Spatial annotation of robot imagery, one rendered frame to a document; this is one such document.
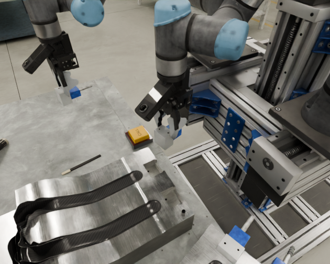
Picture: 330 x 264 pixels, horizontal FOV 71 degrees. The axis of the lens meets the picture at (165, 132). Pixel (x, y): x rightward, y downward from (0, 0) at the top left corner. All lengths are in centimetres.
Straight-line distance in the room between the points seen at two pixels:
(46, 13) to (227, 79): 65
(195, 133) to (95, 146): 130
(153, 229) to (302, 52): 65
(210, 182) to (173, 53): 109
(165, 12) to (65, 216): 50
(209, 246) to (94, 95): 82
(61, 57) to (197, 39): 50
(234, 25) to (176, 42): 12
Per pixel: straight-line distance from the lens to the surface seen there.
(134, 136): 85
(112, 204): 65
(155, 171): 71
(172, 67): 54
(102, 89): 118
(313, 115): 68
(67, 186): 68
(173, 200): 66
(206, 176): 152
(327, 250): 179
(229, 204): 144
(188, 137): 201
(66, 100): 94
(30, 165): 93
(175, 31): 50
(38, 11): 80
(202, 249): 62
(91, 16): 67
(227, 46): 48
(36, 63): 85
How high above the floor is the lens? 144
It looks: 45 degrees down
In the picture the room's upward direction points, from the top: straight up
